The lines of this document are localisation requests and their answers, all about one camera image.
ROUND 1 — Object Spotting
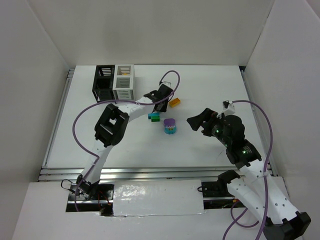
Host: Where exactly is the orange rectangular lego brick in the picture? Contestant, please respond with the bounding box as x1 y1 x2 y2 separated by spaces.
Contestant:
168 98 181 108

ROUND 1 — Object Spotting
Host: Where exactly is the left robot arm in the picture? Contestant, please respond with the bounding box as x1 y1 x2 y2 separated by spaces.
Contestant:
72 83 175 199

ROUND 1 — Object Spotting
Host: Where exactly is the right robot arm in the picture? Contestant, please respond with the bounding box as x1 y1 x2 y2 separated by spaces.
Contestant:
187 108 311 240

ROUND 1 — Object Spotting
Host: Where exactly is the blue rectangular lego brick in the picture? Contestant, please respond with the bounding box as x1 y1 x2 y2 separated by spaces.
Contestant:
147 112 160 120

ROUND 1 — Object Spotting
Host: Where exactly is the green curved lego lower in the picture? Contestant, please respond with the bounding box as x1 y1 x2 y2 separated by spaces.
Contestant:
150 115 160 122

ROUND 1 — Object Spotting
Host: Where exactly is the white slotted container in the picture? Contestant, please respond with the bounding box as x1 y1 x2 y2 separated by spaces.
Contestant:
113 64 135 100

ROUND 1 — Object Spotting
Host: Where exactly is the black slotted container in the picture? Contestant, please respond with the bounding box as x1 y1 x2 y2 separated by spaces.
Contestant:
92 65 116 103

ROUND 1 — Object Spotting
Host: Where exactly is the white foil covered panel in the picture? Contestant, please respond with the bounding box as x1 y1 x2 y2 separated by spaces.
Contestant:
112 179 205 217

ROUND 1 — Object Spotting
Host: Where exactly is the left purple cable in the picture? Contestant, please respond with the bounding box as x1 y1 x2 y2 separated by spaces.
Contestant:
72 70 181 213

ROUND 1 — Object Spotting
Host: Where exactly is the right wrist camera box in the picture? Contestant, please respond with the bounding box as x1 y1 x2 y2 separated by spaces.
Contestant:
217 100 236 119

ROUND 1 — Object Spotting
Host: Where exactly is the aluminium right rail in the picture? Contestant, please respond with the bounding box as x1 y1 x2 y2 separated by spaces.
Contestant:
239 66 269 156

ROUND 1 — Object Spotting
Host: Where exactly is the aluminium rail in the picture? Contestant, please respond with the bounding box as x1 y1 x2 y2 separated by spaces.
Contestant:
42 68 75 166
38 166 276 181
239 66 269 156

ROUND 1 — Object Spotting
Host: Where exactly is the aluminium front rail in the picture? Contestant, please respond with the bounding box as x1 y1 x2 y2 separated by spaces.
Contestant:
38 166 276 181

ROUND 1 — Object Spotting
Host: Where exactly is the aluminium left rail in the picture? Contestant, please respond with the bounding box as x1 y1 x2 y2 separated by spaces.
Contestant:
42 68 75 166

